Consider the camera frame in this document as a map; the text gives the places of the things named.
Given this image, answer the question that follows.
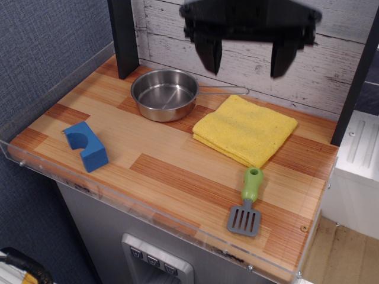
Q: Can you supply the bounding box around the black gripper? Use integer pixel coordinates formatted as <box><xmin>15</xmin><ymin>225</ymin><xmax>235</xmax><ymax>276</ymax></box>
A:
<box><xmin>179</xmin><ymin>1</ymin><xmax>322</xmax><ymax>78</ymax></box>

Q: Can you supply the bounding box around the green handled grey spatula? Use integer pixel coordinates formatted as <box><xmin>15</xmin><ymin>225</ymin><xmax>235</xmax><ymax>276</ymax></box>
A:
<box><xmin>227</xmin><ymin>167</ymin><xmax>264</xmax><ymax>237</ymax></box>

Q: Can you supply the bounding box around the yellow object at corner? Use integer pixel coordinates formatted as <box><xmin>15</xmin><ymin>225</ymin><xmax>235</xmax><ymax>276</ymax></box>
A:
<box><xmin>21</xmin><ymin>273</ymin><xmax>38</xmax><ymax>284</ymax></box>

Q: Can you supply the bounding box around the folded yellow cloth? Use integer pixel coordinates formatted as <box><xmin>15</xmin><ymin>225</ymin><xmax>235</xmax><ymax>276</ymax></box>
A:
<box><xmin>192</xmin><ymin>95</ymin><xmax>298</xmax><ymax>168</ymax></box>

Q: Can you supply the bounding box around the white toy sink unit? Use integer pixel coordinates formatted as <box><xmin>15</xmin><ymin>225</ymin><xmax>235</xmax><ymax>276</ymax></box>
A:
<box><xmin>320</xmin><ymin>111</ymin><xmax>378</xmax><ymax>239</ymax></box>

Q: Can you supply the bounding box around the blue wooden arch block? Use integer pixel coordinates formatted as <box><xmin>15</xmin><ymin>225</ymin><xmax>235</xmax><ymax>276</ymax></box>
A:
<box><xmin>63</xmin><ymin>121</ymin><xmax>109</xmax><ymax>173</ymax></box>

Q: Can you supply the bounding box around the grey toy fridge cabinet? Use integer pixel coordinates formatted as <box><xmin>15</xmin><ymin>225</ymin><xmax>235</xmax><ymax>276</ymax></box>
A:
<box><xmin>57</xmin><ymin>183</ymin><xmax>271</xmax><ymax>283</ymax></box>

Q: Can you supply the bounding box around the silver ice dispenser panel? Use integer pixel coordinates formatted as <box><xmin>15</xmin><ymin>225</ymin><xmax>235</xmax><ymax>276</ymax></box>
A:
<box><xmin>121</xmin><ymin>233</ymin><xmax>195</xmax><ymax>283</ymax></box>

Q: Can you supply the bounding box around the clear acrylic table guard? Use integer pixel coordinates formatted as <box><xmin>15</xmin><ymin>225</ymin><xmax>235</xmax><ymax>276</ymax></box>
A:
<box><xmin>1</xmin><ymin>33</ymin><xmax>343</xmax><ymax>283</ymax></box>

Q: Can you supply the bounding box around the steel pan with wire handle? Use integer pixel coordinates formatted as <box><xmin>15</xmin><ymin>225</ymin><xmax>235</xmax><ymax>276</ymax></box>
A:
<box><xmin>130</xmin><ymin>69</ymin><xmax>249</xmax><ymax>122</ymax></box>

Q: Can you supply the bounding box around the black right upright post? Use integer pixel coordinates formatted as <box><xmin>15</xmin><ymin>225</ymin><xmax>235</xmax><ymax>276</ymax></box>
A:
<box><xmin>330</xmin><ymin>10</ymin><xmax>378</xmax><ymax>146</ymax></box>

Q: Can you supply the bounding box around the black upright post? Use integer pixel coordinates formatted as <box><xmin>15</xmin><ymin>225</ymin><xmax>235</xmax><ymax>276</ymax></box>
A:
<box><xmin>330</xmin><ymin>10</ymin><xmax>378</xmax><ymax>146</ymax></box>
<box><xmin>107</xmin><ymin>0</ymin><xmax>140</xmax><ymax>79</ymax></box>

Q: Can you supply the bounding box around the black left upright post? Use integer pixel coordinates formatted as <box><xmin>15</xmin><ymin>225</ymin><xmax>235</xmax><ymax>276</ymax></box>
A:
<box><xmin>107</xmin><ymin>0</ymin><xmax>140</xmax><ymax>79</ymax></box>

